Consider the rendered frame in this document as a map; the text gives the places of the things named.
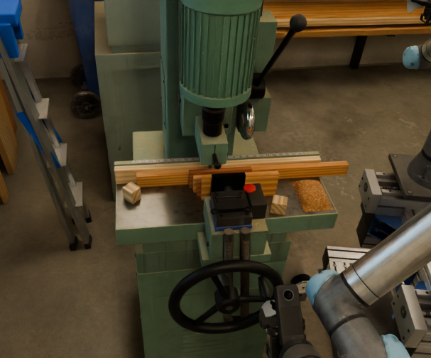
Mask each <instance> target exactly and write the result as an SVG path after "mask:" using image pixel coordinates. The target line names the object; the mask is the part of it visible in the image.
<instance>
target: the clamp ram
mask: <svg viewBox="0 0 431 358"><path fill-rule="evenodd" d="M245 180H246V174H245V172H241V173H217V174H212V179H211V190H210V197H211V192H219V191H231V190H243V189H244V186H245Z"/></svg>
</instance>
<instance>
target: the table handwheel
mask: <svg viewBox="0 0 431 358"><path fill-rule="evenodd" d="M233 272H247V273H255V274H258V275H260V276H264V277H265V278H267V279H268V280H269V281H270V282H271V283H272V284H273V289H274V288H275V287H276V286H279V285H285V284H284V282H283V279H282V277H281V276H280V274H279V273H278V272H277V271H276V270H275V269H273V268H271V267H270V266H268V265H266V264H263V263H260V262H257V261H250V260H228V261H220V262H217V263H213V264H209V265H206V266H203V267H202V268H199V269H197V270H195V271H193V272H192V273H190V274H188V275H187V276H186V277H184V278H183V279H182V280H181V281H180V282H179V283H178V284H177V285H176V286H175V287H174V289H173V290H172V292H171V294H170V297H169V301H168V309H169V312H170V315H171V317H172V318H173V319H174V321H175V322H176V323H177V324H179V325H180V326H182V327H183V328H185V329H187V330H191V331H193V332H198V333H203V334H224V333H230V332H236V331H239V330H243V329H246V328H248V327H251V326H253V325H256V324H258V323H259V313H260V310H261V309H260V310H258V311H256V312H255V313H253V314H251V315H249V316H246V317H244V318H241V319H238V320H234V321H230V322H220V323H209V322H204V321H205V320H206V319H207V318H209V317H210V316H212V315H213V314H215V313H216V312H217V311H219V312H221V313H224V314H230V313H234V312H236V311H237V310H238V309H239V308H240V306H241V303H265V302H266V301H264V300H263V299H262V298H261V296H260V295H259V296H251V295H239V293H238V290H237V288H236V287H234V286H232V285H231V279H230V277H228V276H226V275H225V273H233ZM207 278H211V279H212V281H213V282H214V284H215V286H216V287H217V290H216V291H215V292H214V298H215V303H216V304H215V305H213V306H212V307H211V308H210V309H209V310H208V311H207V312H205V313H204V314H203V315H201V316H199V317H198V318H197V319H196V320H193V319H191V318H189V317H188V316H186V315H185V314H184V313H183V312H182V311H181V309H180V301H181V299H182V297H183V296H184V294H185V293H186V292H187V291H188V290H189V289H190V288H191V287H193V286H194V285H195V284H197V283H199V282H200V281H203V280H205V279H207Z"/></svg>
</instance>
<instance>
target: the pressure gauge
mask: <svg viewBox="0 0 431 358"><path fill-rule="evenodd" d="M309 280H310V276H309V275H307V274H299V275H296V276H295V277H293V278H292V280H291V282H290V283H291V284H295V285H296V286H297V287H298V291H299V294H303V293H306V292H305V287H306V285H307V282H308V281H309ZM302 287H304V288H302Z"/></svg>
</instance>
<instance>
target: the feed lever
mask: <svg viewBox="0 0 431 358"><path fill-rule="evenodd" d="M306 26H307V19H306V18H305V17H304V16H303V15H302V14H295V15H294V16H293V17H292V18H291V19H290V30H289V31H288V33H287V35H286V36H285V37H284V39H283V41H282V42H281V44H280V45H279V47H278V49H277V50H276V51H275V53H274V54H273V56H272V58H271V59H270V60H269V62H268V64H267V65H266V66H265V68H264V70H263V72H262V73H261V74H260V76H259V77H253V79H252V88H251V95H250V97H249V99H262V98H263V97H264V95H265V92H266V84H265V80H264V78H265V76H266V75H267V74H268V72H269V70H270V69H271V68H272V67H273V65H274V63H275V62H276V60H277V59H278V58H279V56H280V54H281V53H282V52H283V51H284V49H285V47H286V46H287V45H288V44H289V42H290V40H291V39H292V37H293V36H294V35H295V33H296V32H297V33H299V32H301V31H303V30H304V29H305V28H306Z"/></svg>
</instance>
